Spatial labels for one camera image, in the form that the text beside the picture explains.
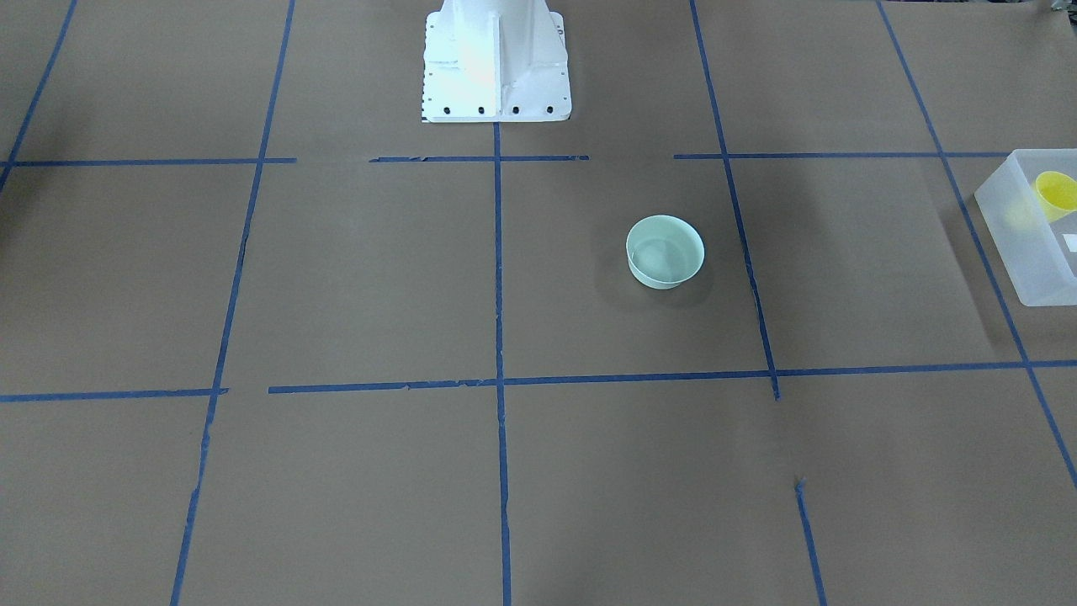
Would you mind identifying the yellow plastic cup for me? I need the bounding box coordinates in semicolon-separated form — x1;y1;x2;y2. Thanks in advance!
1004;170;1076;231

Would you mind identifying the clear plastic bin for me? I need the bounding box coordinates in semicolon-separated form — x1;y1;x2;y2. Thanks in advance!
974;147;1076;306

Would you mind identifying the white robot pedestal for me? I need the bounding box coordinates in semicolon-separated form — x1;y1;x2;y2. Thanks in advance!
421;1;573;124

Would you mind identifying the mint green bowl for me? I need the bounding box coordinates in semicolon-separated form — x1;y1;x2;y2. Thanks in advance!
624;215;705;290

